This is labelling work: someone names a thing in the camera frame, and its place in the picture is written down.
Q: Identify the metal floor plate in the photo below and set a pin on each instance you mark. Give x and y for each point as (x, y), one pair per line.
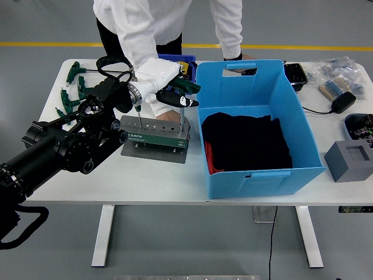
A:
(260, 216)

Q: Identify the person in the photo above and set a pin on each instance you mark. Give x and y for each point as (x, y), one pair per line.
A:
(163, 17)

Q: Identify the blue tray with parts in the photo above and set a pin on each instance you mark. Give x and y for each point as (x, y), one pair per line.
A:
(360, 128)

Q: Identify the clear bags of components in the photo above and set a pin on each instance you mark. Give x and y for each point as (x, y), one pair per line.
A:
(335, 67)

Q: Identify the person's right hand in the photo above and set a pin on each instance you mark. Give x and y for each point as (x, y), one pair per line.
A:
(170, 115)

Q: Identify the small dark blue bin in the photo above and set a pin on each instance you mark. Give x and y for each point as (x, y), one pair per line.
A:
(186, 58)

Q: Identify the white table leg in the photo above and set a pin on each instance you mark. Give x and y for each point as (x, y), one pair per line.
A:
(103, 233)
(309, 233)

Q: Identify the person's left forearm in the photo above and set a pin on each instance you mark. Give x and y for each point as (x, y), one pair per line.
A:
(230, 29)

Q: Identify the table control panel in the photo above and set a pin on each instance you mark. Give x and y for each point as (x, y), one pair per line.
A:
(352, 209)

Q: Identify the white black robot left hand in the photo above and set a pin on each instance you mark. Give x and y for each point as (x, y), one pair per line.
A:
(157, 73)

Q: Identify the black power adapter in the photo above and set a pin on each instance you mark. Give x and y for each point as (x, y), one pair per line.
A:
(344, 102)

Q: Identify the person's right forearm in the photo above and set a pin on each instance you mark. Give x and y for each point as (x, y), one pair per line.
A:
(137, 43)

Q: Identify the grey green hex key stand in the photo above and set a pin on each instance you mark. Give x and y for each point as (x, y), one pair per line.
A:
(157, 140)

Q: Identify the yellow floor tape line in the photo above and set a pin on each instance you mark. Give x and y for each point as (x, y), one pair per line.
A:
(277, 46)

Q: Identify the yellow tape measure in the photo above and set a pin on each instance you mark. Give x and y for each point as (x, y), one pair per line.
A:
(184, 67)

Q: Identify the black plastic tray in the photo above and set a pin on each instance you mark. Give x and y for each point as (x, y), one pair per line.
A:
(294, 74)

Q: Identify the large light blue box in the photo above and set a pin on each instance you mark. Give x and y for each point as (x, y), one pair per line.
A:
(262, 90)

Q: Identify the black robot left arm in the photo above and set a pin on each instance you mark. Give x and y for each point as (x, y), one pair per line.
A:
(43, 151)

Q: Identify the grey foam block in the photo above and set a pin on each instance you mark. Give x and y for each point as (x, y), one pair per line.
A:
(344, 169)

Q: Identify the red cloth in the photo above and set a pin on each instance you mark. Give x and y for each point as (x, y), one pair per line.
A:
(209, 157)

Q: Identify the resistor strip bundle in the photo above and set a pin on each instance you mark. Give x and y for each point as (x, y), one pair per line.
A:
(332, 87)

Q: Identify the person's left hand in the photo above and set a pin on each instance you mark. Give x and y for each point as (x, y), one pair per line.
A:
(247, 57)

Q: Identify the black cloth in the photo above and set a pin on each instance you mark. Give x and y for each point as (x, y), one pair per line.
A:
(247, 143)

